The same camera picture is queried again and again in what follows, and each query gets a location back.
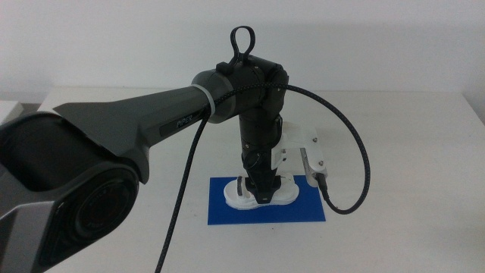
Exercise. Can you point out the white sandal shoe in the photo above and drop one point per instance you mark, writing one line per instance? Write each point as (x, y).
(288, 193)

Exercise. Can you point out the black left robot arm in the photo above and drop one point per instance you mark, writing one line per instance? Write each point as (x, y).
(113, 125)

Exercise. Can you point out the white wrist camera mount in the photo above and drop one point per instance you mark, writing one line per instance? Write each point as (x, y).
(299, 136)

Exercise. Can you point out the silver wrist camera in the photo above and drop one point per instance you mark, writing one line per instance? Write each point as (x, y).
(314, 172)

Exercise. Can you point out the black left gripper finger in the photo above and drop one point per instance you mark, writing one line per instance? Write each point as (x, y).
(264, 189)

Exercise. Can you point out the white zip tie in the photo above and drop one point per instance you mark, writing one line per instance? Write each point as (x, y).
(206, 100)

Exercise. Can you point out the blue rectangular mat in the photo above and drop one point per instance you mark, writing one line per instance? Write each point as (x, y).
(227, 216)

